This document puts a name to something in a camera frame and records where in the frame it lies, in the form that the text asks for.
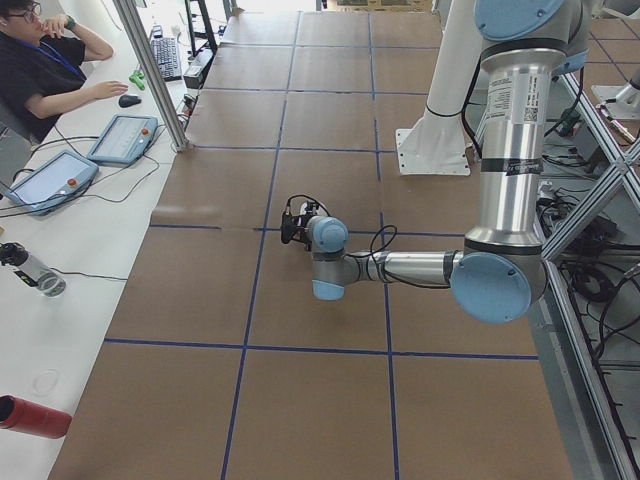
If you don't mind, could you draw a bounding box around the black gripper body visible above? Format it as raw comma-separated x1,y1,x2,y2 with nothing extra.
295,212,318,250

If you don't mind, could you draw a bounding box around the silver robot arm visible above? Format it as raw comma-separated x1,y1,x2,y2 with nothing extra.
280,1,594,324

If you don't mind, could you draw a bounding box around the person's hand on table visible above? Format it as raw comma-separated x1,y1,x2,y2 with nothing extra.
89,80,129,100

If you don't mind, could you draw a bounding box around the person's hand at face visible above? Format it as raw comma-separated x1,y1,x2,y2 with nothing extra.
41,14,69,38

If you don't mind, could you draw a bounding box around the blue teach pendant far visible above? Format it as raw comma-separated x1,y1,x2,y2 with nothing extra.
86,114,158,165

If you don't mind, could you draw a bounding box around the blue teach pendant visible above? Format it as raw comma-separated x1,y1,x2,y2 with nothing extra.
6,150,99,215
86,114,158,165

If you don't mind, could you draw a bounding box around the black computer mouse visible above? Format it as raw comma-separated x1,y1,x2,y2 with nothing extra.
118,94,141,108

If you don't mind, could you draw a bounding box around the green tool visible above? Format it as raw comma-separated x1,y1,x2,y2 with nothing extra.
128,70,146,91

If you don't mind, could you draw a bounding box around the black keyboard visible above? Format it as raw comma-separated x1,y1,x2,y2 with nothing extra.
150,37,182,81

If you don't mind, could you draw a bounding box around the blue teach pendant near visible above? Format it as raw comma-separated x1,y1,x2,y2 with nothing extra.
6,150,99,215

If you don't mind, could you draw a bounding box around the clear water bottle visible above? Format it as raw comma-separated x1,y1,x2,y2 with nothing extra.
1,242,66,297

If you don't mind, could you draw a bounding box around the green power adapter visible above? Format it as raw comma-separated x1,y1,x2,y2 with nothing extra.
557,111,581,137

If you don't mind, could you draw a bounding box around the seated person black shirt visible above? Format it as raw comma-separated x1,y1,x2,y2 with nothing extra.
1,1,114,142

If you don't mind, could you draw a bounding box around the red metal bottle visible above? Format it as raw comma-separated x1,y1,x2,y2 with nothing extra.
1,395,72,439

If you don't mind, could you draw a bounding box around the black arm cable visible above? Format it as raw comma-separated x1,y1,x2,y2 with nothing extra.
284,194,451,290

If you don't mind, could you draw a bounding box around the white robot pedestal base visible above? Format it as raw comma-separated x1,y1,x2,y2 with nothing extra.
396,0,482,176

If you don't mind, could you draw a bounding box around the aluminium frame post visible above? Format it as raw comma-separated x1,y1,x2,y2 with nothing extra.
113,0,189,152

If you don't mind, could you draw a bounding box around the aluminium side frame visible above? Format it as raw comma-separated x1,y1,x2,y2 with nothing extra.
530,62,639,479

